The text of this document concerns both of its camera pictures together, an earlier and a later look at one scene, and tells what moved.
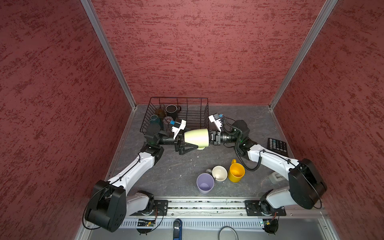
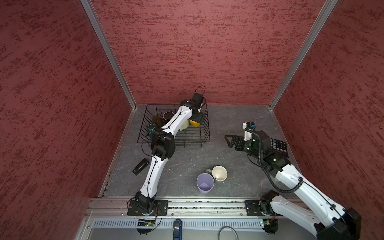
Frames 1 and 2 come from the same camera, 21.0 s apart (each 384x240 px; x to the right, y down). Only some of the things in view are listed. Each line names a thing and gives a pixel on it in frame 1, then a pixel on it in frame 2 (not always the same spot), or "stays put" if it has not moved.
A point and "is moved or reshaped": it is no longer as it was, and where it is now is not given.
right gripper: (215, 137) to (240, 139)
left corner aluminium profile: (109, 51) stays put
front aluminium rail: (185, 207) stays put
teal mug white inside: (155, 119) is moved or reshaped
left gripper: (179, 146) to (200, 119)
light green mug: (198, 137) is moved or reshaped
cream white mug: (220, 172) stays put
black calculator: (277, 146) stays put
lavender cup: (205, 182) stays put
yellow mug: (236, 171) to (194, 124)
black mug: (172, 110) to (168, 115)
